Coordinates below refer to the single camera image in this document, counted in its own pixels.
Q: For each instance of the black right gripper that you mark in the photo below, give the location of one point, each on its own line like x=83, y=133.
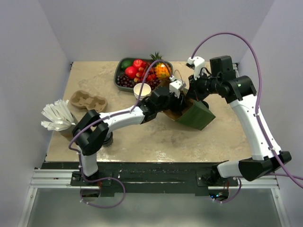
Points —
x=194, y=91

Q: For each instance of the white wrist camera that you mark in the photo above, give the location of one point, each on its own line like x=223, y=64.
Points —
x=196, y=63
x=176, y=86

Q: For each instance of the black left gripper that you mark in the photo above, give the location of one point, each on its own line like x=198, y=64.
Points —
x=180, y=103

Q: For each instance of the white wrapped straws bundle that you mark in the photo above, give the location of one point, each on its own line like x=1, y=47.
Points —
x=59, y=116

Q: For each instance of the dark grey fruit tray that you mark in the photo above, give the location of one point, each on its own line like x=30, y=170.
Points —
x=119, y=72

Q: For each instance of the black paper coffee cup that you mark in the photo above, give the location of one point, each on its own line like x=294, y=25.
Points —
x=108, y=141

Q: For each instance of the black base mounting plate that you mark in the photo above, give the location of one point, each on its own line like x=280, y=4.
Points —
x=131, y=177

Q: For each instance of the stack of pulp carriers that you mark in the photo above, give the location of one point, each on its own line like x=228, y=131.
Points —
x=84, y=100

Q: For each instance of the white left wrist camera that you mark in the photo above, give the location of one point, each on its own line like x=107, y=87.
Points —
x=176, y=86

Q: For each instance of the stack of black lids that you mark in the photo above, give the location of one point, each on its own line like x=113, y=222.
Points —
x=205, y=103

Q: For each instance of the red apple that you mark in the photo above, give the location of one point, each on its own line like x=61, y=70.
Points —
x=138, y=63
x=131, y=72

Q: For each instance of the orange pineapple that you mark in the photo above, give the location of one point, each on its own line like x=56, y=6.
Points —
x=161, y=71

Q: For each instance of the dark purple grape bunch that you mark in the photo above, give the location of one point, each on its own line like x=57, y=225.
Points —
x=123, y=81

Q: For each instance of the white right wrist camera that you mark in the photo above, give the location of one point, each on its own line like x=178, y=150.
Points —
x=196, y=63

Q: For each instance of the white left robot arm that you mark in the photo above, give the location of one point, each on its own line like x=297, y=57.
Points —
x=95, y=130

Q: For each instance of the stack of paper cups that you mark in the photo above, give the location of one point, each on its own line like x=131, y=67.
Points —
x=141, y=90

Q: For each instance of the brown and green paper bag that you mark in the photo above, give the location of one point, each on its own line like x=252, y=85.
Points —
x=195, y=115

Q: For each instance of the green lime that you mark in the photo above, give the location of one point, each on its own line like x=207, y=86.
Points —
x=125, y=64

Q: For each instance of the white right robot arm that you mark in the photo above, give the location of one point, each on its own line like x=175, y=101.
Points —
x=240, y=93

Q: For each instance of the red lychee bunch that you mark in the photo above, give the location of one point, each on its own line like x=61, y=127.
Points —
x=141, y=73

